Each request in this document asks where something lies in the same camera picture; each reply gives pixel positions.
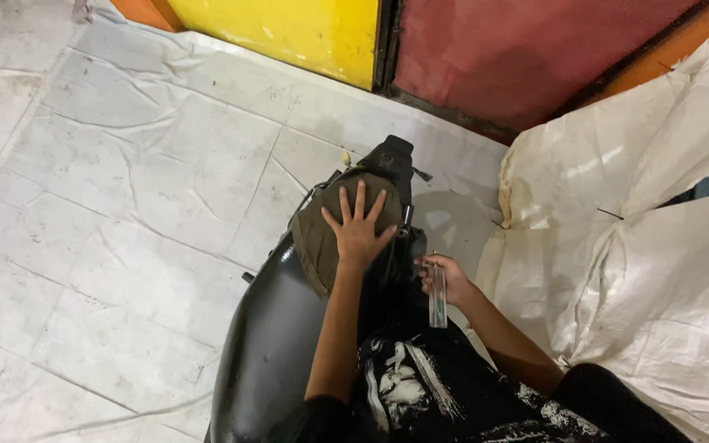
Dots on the person's right hand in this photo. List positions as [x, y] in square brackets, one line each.
[450, 280]

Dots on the black motorcycle body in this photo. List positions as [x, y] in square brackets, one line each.
[293, 320]

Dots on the yellow panel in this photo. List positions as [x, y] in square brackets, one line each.
[293, 34]

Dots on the person's left hand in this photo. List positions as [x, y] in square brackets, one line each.
[357, 239]

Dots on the person's black printed shirt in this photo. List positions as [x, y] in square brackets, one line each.
[465, 394]

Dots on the red panel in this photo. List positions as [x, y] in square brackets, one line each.
[514, 55]

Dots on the large white woven sack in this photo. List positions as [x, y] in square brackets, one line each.
[631, 234]

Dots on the person's right fingers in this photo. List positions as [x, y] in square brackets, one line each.
[424, 271]

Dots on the olive green cloth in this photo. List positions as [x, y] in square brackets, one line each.
[330, 237]

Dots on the white plastic floor sheet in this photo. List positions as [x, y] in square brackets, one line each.
[145, 215]

